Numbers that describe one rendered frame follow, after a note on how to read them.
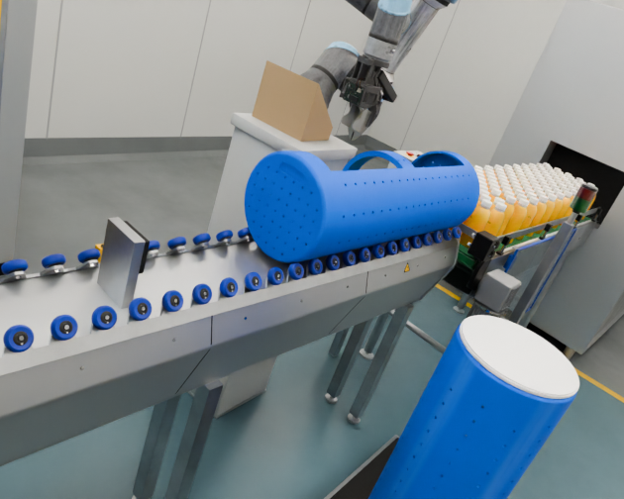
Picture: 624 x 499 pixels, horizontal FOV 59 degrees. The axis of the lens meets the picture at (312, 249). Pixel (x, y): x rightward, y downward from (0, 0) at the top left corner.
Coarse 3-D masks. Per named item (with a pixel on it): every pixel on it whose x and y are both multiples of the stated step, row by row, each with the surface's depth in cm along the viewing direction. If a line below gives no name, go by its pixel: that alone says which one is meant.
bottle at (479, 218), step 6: (480, 204) 212; (474, 210) 212; (480, 210) 210; (486, 210) 210; (474, 216) 211; (480, 216) 210; (486, 216) 210; (468, 222) 214; (474, 222) 212; (480, 222) 211; (486, 222) 212; (474, 228) 212; (480, 228) 212; (462, 234) 218; (462, 240) 216; (468, 240) 214; (468, 246) 215
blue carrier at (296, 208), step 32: (288, 160) 136; (320, 160) 137; (352, 160) 173; (416, 160) 204; (448, 160) 201; (256, 192) 145; (288, 192) 137; (320, 192) 131; (352, 192) 139; (384, 192) 150; (416, 192) 163; (448, 192) 178; (256, 224) 147; (288, 224) 139; (320, 224) 132; (352, 224) 141; (384, 224) 153; (416, 224) 169; (448, 224) 190; (288, 256) 140; (320, 256) 148
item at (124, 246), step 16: (112, 224) 109; (128, 224) 111; (112, 240) 110; (128, 240) 106; (144, 240) 108; (112, 256) 110; (128, 256) 106; (144, 256) 109; (112, 272) 111; (128, 272) 107; (112, 288) 112; (128, 288) 109; (128, 304) 112
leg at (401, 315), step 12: (396, 312) 219; (408, 312) 218; (396, 324) 220; (384, 336) 225; (396, 336) 222; (384, 348) 225; (372, 360) 230; (384, 360) 227; (372, 372) 231; (372, 384) 232; (360, 396) 237; (360, 408) 238; (360, 420) 244
